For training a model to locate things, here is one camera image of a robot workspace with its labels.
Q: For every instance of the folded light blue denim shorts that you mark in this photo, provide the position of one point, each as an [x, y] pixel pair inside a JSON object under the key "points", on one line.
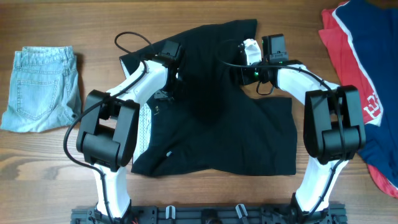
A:
{"points": [[44, 91]]}

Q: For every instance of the red and navy shirt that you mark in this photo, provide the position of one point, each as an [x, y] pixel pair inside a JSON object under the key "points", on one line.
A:
{"points": [[361, 40]]}

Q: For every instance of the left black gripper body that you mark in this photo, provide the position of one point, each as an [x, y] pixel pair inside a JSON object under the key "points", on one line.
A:
{"points": [[176, 79]]}

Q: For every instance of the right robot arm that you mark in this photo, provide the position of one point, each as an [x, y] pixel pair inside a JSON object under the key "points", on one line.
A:
{"points": [[333, 127]]}

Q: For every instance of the black shorts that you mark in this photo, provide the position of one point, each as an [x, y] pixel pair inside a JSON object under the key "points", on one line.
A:
{"points": [[212, 123]]}

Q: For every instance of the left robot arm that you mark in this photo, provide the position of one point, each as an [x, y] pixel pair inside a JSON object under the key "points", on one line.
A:
{"points": [[109, 129]]}

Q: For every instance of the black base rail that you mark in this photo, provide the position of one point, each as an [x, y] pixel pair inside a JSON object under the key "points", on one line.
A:
{"points": [[266, 214]]}

